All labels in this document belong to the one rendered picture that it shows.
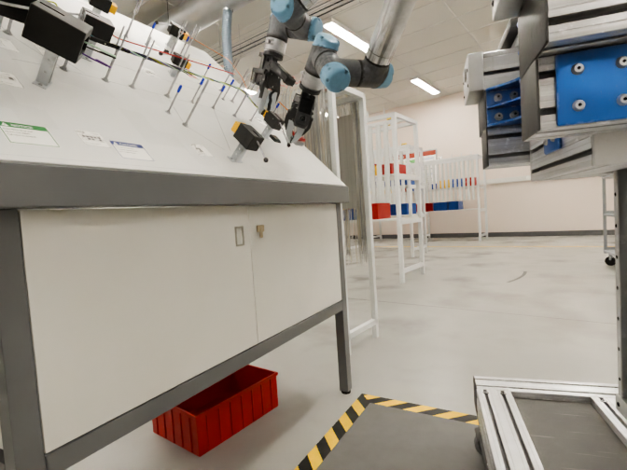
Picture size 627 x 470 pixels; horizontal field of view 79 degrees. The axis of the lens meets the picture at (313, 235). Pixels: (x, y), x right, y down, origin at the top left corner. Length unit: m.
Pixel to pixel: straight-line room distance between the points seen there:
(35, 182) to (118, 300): 0.26
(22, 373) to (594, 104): 0.88
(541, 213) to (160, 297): 8.67
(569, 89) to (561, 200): 8.56
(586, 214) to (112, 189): 8.79
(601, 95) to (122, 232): 0.79
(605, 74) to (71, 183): 0.77
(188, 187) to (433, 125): 9.13
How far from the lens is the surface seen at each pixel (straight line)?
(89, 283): 0.80
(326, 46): 1.21
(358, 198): 2.33
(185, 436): 1.50
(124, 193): 0.79
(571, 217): 9.12
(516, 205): 9.22
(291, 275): 1.25
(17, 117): 0.84
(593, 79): 0.59
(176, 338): 0.92
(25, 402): 0.79
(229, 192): 0.97
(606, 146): 0.68
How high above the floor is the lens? 0.76
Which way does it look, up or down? 3 degrees down
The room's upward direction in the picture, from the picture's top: 4 degrees counter-clockwise
